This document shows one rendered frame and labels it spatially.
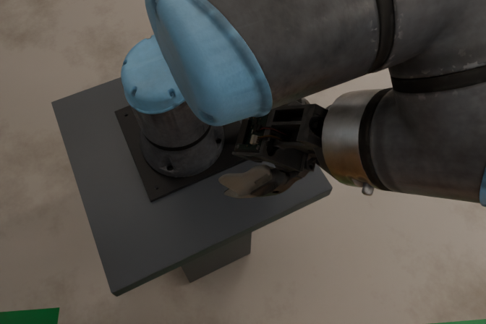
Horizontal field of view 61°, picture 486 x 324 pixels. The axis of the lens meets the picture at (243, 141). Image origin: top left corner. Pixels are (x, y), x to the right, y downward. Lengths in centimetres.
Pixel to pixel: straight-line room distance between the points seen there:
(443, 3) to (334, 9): 7
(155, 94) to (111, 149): 32
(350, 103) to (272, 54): 16
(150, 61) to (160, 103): 8
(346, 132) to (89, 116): 80
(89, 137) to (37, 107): 113
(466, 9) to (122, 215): 77
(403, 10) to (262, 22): 8
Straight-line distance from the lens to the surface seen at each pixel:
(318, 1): 23
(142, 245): 89
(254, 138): 43
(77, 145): 103
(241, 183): 51
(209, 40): 21
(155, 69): 74
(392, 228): 177
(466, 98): 29
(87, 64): 222
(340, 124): 36
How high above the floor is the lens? 158
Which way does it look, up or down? 60 degrees down
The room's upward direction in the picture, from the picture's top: straight up
